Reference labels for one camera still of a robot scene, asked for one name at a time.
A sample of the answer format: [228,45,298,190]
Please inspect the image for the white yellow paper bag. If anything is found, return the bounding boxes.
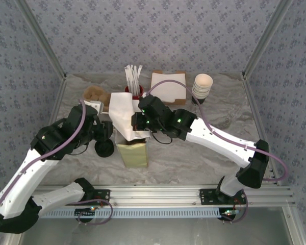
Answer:
[109,91,151,168]

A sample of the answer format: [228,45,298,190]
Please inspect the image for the stack of black lids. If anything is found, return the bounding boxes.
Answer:
[94,140,115,158]

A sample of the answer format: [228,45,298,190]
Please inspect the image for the white napkins on brown tray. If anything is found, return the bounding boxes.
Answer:
[150,70,187,106]

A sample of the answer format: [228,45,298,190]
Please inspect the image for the red straw holder cup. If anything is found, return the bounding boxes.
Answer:
[124,85,144,101]

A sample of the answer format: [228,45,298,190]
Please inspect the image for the brown pulp cup carrier stack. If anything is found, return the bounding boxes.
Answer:
[83,85,112,113]

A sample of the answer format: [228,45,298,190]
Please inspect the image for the white wrapped straw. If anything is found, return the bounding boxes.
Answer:
[124,65,134,95]
[136,64,144,95]
[135,66,140,96]
[128,64,136,95]
[132,65,138,96]

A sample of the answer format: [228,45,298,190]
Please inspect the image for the stack of paper cups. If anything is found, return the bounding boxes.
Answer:
[191,73,214,105]

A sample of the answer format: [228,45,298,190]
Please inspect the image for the small black controller board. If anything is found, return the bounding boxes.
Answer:
[220,208,239,221]
[74,208,96,218]

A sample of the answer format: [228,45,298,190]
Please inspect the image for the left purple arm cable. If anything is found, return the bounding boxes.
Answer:
[0,99,114,226]

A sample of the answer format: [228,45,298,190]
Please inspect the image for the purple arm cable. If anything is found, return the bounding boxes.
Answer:
[0,99,114,226]
[147,80,289,225]

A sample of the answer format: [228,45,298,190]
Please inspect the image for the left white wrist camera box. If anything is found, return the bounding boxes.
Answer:
[83,100,105,113]

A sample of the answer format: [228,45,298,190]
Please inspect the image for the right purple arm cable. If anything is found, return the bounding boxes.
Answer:
[147,80,289,225]

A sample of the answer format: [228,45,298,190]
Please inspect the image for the aluminium front frame rail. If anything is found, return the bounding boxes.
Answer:
[30,185,296,208]

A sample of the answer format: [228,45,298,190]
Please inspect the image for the white slotted cable duct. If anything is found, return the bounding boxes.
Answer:
[39,207,221,219]

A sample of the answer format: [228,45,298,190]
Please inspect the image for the aluminium frame post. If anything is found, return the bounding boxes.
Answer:
[241,0,294,80]
[15,0,67,80]

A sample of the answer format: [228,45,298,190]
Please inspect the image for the aluminium frame leg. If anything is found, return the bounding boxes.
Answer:
[2,232,25,245]
[280,206,305,245]

